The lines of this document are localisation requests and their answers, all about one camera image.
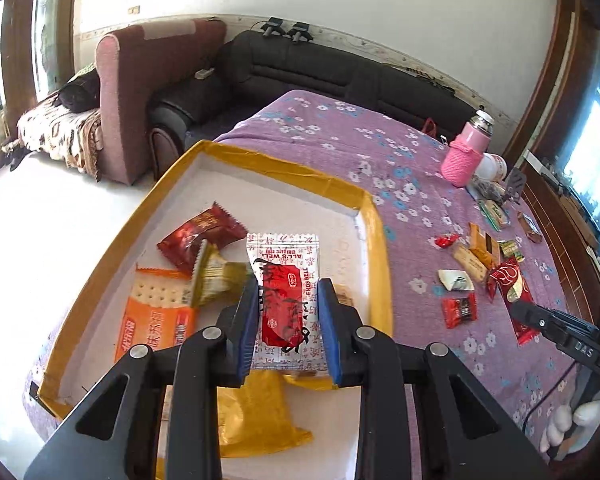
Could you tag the television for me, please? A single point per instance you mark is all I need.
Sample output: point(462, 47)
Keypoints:
point(590, 160)

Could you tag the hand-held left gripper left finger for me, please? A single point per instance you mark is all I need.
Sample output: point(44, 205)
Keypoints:
point(245, 330)

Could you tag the gold wafer packet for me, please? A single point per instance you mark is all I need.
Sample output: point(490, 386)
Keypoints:
point(217, 277)

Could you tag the black cushion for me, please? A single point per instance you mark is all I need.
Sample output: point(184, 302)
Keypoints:
point(80, 92)

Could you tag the tan biscuit packet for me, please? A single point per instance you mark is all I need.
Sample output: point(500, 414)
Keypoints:
point(344, 296)

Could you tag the small dark object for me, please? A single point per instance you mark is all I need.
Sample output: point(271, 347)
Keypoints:
point(14, 157)

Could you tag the white silver snack packet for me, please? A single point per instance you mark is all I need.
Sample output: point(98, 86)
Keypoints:
point(455, 280)

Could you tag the large red gold packet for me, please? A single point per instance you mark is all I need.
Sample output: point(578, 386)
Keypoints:
point(507, 280)

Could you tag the dark mesh bag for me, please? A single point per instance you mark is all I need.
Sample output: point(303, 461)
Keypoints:
point(487, 191)

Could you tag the yellow-edged white box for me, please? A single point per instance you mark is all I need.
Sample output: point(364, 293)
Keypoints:
point(280, 195)

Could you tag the clear cracker pack yellow edges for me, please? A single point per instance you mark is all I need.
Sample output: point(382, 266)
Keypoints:
point(469, 262)

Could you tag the small green snack packet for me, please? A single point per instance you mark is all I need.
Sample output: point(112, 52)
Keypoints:
point(510, 249)

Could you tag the grey remote control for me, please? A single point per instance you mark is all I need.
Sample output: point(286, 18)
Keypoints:
point(202, 74)

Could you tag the white red snack packet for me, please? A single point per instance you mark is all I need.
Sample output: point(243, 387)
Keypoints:
point(285, 270)

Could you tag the patterned brown blanket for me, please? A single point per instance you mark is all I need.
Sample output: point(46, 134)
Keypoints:
point(55, 130)

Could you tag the wooden glass door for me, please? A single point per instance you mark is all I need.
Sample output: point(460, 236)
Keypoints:
point(30, 35)

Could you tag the black phone stand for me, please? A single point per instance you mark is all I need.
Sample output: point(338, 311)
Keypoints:
point(515, 182)

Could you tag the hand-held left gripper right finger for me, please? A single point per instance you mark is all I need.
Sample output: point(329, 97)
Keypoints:
point(330, 330)

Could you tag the wooden television cabinet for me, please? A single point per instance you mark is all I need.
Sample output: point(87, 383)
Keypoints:
point(560, 200)

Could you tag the plain yellow snack pack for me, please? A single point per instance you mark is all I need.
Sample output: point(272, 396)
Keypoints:
point(260, 410)

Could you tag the spare black gripper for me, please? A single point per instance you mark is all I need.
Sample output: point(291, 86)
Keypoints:
point(272, 26)
point(300, 32)

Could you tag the person's right hand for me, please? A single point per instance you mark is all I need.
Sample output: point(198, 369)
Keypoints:
point(587, 412)

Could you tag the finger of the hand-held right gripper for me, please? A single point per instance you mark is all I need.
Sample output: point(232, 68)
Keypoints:
point(545, 321)

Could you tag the dark red snack packet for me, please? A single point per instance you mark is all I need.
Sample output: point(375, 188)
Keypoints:
point(195, 235)

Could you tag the green rice cracker packet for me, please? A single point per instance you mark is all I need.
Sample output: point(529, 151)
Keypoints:
point(495, 214)

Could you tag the small red candy packet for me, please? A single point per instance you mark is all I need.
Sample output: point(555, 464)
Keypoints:
point(447, 241)

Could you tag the orange cracker pack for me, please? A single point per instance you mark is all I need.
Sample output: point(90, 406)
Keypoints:
point(150, 320)

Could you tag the pink knit-covered bottle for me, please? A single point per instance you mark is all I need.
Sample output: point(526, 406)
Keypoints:
point(462, 155)

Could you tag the black sofa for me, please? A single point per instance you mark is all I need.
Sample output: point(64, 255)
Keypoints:
point(305, 70)

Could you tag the wooden wall panel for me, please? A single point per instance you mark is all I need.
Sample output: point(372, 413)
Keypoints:
point(555, 75)

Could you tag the small dark red packet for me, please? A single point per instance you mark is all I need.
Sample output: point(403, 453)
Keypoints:
point(460, 310)

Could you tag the white jar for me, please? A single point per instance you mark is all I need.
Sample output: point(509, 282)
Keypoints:
point(495, 166)

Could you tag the long yellow pack black stripe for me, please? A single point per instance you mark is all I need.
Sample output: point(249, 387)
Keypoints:
point(482, 245)

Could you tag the brown snack packet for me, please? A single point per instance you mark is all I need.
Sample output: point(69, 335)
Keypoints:
point(531, 227)

